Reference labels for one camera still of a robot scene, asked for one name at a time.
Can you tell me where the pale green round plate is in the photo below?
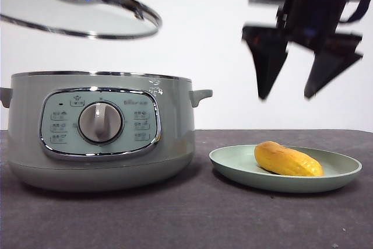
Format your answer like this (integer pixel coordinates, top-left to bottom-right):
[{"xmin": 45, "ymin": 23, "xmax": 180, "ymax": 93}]
[{"xmin": 209, "ymin": 143, "xmax": 363, "ymax": 194}]

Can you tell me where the glass lid with green knob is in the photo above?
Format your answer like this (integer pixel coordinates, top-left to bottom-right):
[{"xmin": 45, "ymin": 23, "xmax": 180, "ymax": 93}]
[{"xmin": 0, "ymin": 0, "xmax": 163, "ymax": 41}]

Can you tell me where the yellow corn cob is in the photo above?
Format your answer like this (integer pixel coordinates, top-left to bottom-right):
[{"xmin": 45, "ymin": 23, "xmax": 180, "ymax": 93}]
[{"xmin": 254, "ymin": 141, "xmax": 325, "ymax": 177}]

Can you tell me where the pale green electric steamer pot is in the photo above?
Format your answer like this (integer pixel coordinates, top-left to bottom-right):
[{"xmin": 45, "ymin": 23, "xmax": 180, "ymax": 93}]
[{"xmin": 0, "ymin": 70, "xmax": 213, "ymax": 194}]

